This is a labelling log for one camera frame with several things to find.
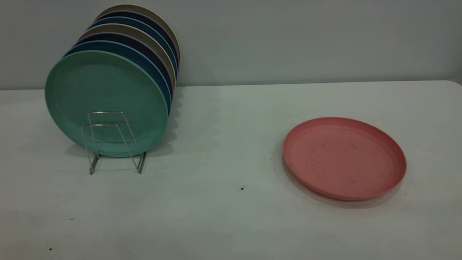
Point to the dark navy round plate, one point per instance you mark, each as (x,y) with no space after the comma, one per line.
(126,37)
(144,17)

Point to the beige round plate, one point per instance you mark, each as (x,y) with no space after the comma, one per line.
(122,29)
(137,8)

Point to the blue round plate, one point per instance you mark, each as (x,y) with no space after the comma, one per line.
(119,46)
(133,21)

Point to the green round plate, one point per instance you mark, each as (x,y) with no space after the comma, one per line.
(104,90)

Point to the pink round plate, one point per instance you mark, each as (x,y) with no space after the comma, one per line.
(343,159)

